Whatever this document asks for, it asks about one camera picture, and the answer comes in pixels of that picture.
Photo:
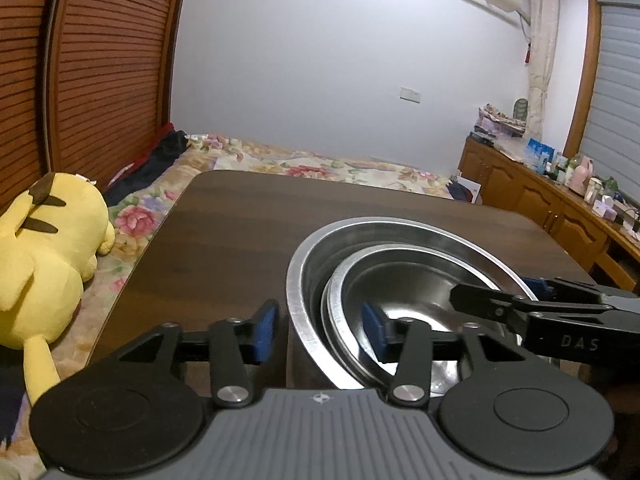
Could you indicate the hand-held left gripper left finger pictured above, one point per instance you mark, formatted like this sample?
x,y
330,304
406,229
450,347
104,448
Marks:
x,y
265,332

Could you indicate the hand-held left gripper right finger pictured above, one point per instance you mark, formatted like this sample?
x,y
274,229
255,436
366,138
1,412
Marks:
x,y
374,330

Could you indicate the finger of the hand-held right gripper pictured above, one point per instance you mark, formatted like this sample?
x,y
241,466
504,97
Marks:
x,y
542,290
480,300

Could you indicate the deep straight-sided steel bowl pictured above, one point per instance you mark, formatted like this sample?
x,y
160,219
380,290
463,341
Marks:
x,y
335,310

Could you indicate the small rounded steel bowl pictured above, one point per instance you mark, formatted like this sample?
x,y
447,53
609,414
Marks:
x,y
410,285

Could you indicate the large stainless steel bowl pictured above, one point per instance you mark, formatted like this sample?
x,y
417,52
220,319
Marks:
x,y
310,265

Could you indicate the wooden cabinet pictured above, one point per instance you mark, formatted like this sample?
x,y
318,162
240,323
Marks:
x,y
525,195

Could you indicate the purple tissue box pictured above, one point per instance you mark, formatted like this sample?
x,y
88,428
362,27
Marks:
x,y
606,208

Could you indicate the white paper card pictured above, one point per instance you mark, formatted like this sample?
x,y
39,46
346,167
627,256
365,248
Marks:
x,y
474,190

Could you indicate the white jar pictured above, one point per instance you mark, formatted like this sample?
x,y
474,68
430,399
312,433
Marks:
x,y
593,191

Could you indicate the pink thermos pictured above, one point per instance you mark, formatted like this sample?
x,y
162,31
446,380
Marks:
x,y
582,175

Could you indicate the blue box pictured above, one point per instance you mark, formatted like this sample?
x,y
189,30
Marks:
x,y
540,155

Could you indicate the floral blanket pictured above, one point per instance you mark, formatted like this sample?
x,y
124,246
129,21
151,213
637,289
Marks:
x,y
150,220

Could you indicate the grey ribbed object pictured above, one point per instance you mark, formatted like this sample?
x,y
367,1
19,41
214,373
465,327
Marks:
x,y
521,110

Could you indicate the grey window blind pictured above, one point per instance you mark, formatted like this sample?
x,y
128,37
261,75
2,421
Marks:
x,y
617,100

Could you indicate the dark garment with red trim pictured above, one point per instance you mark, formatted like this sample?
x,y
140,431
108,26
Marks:
x,y
155,160

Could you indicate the yellow plush toy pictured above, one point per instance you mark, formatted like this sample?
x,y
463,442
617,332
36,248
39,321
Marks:
x,y
50,260

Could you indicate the cream patterned curtain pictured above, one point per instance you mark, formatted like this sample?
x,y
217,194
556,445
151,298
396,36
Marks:
x,y
542,50

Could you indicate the louvered wooden wardrobe door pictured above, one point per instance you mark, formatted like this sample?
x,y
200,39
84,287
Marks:
x,y
25,85
115,60

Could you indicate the white wall switch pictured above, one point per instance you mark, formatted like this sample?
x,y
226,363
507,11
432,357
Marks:
x,y
410,94

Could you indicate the wooden window frame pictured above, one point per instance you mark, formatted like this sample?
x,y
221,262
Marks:
x,y
585,70

